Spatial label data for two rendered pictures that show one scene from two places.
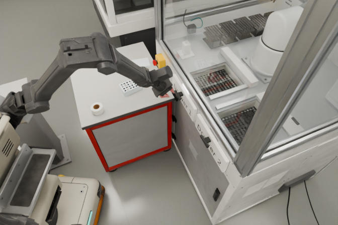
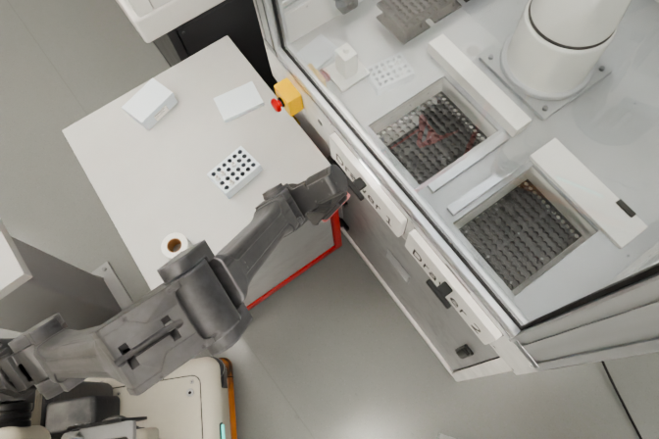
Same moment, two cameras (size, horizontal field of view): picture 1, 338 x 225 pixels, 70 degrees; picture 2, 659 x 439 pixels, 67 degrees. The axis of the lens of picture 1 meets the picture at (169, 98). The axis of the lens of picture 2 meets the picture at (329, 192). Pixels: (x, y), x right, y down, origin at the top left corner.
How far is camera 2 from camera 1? 0.42 m
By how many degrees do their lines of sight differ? 17
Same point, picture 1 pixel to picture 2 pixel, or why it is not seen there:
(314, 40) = not seen: outside the picture
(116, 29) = (157, 23)
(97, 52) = (198, 321)
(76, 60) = (154, 371)
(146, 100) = not seen: hidden behind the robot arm
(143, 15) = not seen: outside the picture
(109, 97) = (195, 208)
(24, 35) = not seen: outside the picture
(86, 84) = (129, 186)
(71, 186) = (166, 386)
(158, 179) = (330, 313)
